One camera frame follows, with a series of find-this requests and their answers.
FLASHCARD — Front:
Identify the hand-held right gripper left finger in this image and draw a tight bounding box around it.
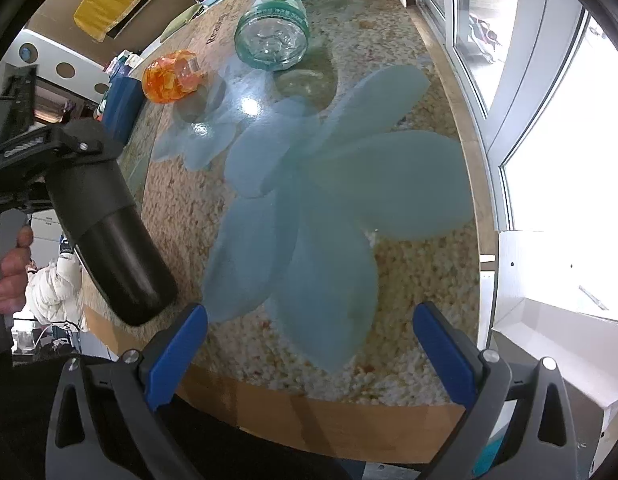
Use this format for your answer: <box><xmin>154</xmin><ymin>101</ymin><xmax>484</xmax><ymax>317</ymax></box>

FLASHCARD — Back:
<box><xmin>45</xmin><ymin>302</ymin><xmax>210</xmax><ymax>480</ymax></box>

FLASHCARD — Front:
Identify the window frame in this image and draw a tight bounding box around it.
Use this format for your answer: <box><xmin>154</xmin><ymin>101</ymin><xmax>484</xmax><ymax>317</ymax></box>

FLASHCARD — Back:
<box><xmin>408</xmin><ymin>0</ymin><xmax>592</xmax><ymax>233</ymax></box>

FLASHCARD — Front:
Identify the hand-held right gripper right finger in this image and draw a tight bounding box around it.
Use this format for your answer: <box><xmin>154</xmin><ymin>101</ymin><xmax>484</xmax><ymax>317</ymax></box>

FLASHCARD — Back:
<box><xmin>413</xmin><ymin>301</ymin><xmax>582</xmax><ymax>480</ymax></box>

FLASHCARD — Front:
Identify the green cloth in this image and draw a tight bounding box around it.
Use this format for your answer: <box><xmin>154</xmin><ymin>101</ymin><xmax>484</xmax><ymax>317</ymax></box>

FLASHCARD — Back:
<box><xmin>160</xmin><ymin>2</ymin><xmax>210</xmax><ymax>44</ymax></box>

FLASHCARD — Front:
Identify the white cardboard box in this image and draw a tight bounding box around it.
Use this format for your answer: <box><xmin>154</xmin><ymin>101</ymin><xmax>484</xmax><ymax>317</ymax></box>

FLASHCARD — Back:
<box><xmin>480</xmin><ymin>229</ymin><xmax>618</xmax><ymax>413</ymax></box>

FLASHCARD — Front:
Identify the clear teal glass cup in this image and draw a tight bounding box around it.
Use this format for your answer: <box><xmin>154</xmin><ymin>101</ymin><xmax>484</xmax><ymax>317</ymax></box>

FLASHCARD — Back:
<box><xmin>234</xmin><ymin>0</ymin><xmax>310</xmax><ymax>72</ymax></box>

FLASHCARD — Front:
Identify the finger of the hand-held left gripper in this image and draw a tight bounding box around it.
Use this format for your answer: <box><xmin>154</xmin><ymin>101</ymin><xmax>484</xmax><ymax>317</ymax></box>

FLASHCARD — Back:
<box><xmin>0</xmin><ymin>119</ymin><xmax>126</xmax><ymax>177</ymax></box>
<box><xmin>0</xmin><ymin>185</ymin><xmax>50</xmax><ymax>211</ymax></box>

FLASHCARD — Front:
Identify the white padded cloth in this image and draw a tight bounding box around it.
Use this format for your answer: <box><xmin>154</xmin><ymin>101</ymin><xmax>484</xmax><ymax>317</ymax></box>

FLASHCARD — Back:
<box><xmin>25</xmin><ymin>254</ymin><xmax>86</xmax><ymax>332</ymax></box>

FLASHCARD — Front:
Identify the blue bin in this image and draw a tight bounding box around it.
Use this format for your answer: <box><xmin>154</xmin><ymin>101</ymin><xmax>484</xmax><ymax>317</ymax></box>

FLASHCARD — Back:
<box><xmin>100</xmin><ymin>75</ymin><xmax>146</xmax><ymax>147</ymax></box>

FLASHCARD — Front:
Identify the person's left hand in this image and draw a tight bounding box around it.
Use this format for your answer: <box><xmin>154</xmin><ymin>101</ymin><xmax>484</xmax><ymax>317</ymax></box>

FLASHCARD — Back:
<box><xmin>0</xmin><ymin>225</ymin><xmax>37</xmax><ymax>317</ymax></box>

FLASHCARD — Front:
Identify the black insulated cup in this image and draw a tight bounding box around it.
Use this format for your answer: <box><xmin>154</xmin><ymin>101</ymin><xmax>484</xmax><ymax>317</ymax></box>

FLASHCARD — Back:
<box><xmin>43</xmin><ymin>132</ymin><xmax>180</xmax><ymax>328</ymax></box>

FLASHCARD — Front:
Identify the white panel with round holes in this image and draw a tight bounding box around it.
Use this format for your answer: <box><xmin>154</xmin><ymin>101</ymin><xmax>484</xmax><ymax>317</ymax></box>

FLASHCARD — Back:
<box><xmin>13</xmin><ymin>29</ymin><xmax>112</xmax><ymax>111</ymax></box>

